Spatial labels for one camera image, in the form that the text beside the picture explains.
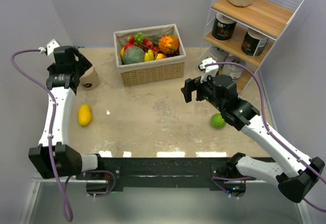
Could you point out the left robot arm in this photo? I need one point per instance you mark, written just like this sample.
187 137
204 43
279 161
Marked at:
53 150

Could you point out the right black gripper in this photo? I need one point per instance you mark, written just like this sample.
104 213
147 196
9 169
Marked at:
191 84

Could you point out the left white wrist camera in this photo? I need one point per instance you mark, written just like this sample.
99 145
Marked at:
49 49

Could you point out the orange pumpkin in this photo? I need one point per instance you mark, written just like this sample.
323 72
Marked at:
168 44

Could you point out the yellow lemon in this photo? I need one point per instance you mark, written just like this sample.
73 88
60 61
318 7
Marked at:
122 52

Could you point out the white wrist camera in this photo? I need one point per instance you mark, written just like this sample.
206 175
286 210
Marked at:
49 49
209 67

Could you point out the green grapes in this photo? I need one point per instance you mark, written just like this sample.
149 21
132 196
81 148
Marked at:
139 38

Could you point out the red apple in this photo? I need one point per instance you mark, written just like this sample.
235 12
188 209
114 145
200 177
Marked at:
128 46

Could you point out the strawberries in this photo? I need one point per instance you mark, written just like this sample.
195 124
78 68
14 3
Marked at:
145 45

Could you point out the green lime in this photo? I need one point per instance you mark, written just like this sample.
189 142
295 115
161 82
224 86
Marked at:
217 121

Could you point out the yellow mango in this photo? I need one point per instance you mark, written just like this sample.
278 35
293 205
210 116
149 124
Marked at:
84 115

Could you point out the green melon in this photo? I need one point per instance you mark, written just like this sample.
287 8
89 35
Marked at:
133 55

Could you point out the black base frame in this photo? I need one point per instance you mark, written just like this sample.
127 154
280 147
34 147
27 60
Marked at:
200 172

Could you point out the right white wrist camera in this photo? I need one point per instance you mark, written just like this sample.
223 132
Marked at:
209 67

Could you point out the orange fruit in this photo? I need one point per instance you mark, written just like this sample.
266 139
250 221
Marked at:
160 56

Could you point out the yellow bananas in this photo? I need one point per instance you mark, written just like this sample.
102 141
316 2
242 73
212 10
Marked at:
149 56

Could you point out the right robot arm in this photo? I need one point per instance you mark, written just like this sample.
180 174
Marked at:
293 172

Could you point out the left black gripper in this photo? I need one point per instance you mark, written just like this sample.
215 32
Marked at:
83 64

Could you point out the wicker basket with liner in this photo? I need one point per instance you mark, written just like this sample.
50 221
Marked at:
157 70

